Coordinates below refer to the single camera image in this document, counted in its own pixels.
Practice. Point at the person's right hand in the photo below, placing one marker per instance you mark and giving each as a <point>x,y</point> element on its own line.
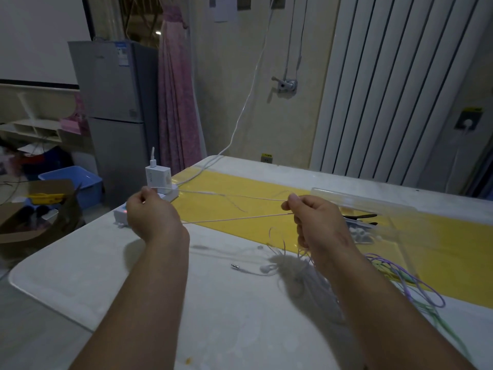
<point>323,227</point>

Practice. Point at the person's left hand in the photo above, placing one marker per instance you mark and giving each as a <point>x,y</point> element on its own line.
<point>154,219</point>

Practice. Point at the person's right thumb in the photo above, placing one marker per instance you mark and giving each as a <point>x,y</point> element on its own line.
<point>297,200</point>

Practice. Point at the person's left fingers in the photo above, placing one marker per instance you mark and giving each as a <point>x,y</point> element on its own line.
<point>145,194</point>

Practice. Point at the person's left forearm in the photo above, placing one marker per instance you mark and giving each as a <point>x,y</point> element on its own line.
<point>134,312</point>

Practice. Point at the person's right forearm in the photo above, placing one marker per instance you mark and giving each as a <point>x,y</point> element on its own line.
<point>389,315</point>

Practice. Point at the white charger adapter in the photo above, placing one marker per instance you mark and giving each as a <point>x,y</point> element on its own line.
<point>160,177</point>

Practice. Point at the white power strip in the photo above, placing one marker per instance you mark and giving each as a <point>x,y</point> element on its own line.
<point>169,193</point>

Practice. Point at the small yellow black socket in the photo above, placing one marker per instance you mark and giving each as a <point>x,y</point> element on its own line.
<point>267,158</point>

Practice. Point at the black pliers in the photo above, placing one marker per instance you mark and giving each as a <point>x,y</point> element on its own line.
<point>358,217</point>

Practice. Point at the white parts in box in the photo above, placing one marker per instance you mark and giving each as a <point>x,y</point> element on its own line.
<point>360,231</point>

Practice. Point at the blue plastic bin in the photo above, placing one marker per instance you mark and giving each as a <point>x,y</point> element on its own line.
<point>73,181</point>

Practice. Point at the grey refrigerator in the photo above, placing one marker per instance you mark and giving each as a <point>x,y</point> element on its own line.
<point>115,111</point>

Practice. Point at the clear plastic box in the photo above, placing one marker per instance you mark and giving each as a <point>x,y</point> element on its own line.
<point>385,211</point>

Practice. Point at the pink curtain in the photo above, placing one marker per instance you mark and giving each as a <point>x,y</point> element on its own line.
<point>177,103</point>

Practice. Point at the yellow utility knife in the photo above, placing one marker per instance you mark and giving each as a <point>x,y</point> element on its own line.
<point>44,197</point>

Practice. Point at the pink bag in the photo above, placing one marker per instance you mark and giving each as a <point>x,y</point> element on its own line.
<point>75,119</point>

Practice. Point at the brown cardboard box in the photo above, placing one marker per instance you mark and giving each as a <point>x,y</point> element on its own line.
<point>23,223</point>

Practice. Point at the white shelf unit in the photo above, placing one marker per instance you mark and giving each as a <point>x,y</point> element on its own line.
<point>34,123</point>

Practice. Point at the white panel radiator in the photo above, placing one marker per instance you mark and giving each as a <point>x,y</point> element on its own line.
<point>393,84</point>

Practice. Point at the yellow table mat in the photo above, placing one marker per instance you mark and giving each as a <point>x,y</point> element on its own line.
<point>443,262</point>

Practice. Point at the white projection screen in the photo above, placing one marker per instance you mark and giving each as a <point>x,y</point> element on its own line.
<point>38,34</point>

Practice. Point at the metal wall valve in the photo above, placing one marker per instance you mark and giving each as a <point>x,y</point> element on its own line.
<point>287,85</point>

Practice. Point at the yellow framed wall socket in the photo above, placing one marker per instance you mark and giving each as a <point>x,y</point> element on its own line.
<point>469,119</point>

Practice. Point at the grey wall outlet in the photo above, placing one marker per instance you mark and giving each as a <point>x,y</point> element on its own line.
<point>278,1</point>

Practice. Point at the grey wall plate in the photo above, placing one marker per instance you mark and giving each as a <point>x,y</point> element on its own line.
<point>244,2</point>

